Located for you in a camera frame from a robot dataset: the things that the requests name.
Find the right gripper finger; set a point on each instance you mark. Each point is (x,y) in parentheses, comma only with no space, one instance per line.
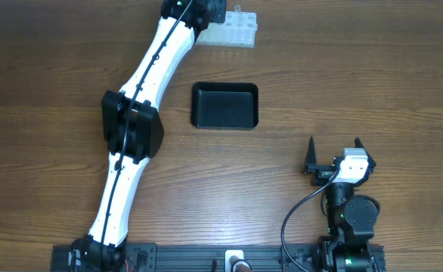
(311,155)
(372,164)

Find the clear test tube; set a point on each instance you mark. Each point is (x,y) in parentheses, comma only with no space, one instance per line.
(238,8)

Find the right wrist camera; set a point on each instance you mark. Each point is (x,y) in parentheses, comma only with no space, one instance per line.
(354,164)

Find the black tray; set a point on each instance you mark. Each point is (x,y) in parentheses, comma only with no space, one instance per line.
(225,109)

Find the mounting rail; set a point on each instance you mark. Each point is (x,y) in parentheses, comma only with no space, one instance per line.
(191,258)

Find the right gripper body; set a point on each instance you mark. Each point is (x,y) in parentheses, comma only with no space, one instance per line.
(321,177)

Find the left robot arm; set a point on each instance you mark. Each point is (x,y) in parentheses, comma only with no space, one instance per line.
(161,64)

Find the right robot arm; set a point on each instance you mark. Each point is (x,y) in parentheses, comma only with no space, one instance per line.
(354,219)

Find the white test tube rack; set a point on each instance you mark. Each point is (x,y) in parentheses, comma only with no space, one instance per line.
(236,34)

